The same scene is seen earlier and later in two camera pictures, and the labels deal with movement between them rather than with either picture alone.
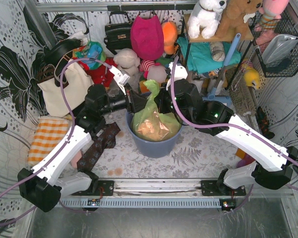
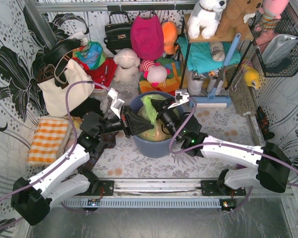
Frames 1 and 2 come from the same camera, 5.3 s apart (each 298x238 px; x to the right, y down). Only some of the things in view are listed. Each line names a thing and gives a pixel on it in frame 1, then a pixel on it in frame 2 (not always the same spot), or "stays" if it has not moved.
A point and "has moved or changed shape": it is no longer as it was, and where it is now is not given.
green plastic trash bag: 151,124 has moved or changed shape
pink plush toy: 271,10 stays
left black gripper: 133,103 to 126,121
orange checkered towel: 48,131 stays
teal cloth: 199,57 stays
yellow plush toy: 252,78 stays
